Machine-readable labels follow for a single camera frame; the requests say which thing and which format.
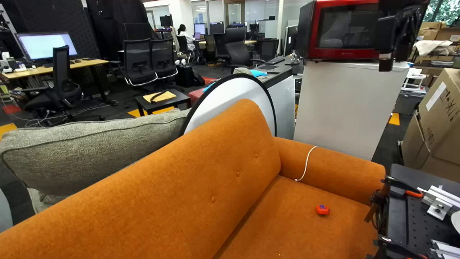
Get small orange red object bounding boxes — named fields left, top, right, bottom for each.
left=315, top=204, right=329, bottom=217

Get orange fabric sofa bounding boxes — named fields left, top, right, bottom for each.
left=0, top=99, right=386, bottom=259

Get round white reflector disc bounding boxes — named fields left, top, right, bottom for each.
left=181, top=73, right=278, bottom=135

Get small black side table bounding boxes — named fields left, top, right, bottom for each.
left=134, top=89, right=191, bottom=116

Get white cabinet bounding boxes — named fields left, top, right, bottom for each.
left=294, top=61, right=410, bottom=159

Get red black microwave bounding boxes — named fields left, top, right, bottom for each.
left=295, top=0, right=383, bottom=60

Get black office chair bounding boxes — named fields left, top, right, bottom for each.
left=26, top=44, right=84, bottom=110

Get grey cushion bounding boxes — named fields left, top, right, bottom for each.
left=0, top=109, right=189, bottom=195

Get wooden office desk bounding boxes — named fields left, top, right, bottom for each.
left=0, top=58, right=110, bottom=80

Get large cardboard box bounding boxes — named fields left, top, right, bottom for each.
left=401, top=67, right=460, bottom=181

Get computer monitor on desk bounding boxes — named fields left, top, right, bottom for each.
left=18, top=31, right=78, bottom=60

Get black mounting plate with clamps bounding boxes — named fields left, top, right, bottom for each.
left=373, top=163, right=460, bottom=259

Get white cable on armrest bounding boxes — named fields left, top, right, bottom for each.
left=294, top=143, right=319, bottom=184

